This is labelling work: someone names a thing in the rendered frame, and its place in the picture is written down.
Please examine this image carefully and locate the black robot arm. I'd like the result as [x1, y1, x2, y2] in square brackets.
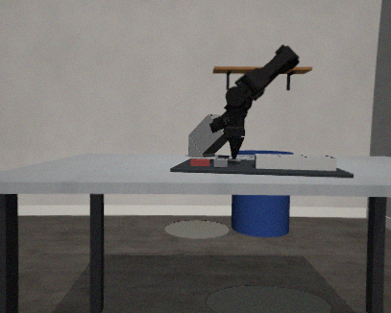
[209, 45, 299, 133]

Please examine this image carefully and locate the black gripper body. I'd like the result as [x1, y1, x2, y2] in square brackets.
[224, 108, 245, 137]

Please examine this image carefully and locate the red square block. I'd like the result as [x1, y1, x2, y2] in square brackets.
[190, 158, 210, 166]

